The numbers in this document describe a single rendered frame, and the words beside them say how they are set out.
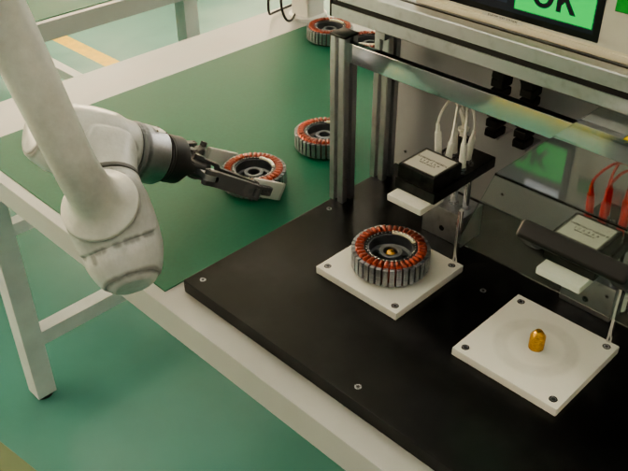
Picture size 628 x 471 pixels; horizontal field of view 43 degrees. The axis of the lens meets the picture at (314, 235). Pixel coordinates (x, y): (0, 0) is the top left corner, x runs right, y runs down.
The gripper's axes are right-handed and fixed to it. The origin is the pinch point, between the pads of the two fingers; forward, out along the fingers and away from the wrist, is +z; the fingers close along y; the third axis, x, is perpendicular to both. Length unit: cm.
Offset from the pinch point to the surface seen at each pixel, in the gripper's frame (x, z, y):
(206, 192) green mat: 5.5, -5.6, 3.5
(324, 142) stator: -8.9, 12.3, -1.3
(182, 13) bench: -15, 52, 108
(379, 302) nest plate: 2.9, -7.5, -39.9
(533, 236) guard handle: -18, -27, -65
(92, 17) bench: -6, 20, 101
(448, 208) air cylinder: -10.3, 7.0, -34.3
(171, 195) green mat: 8.1, -10.1, 6.3
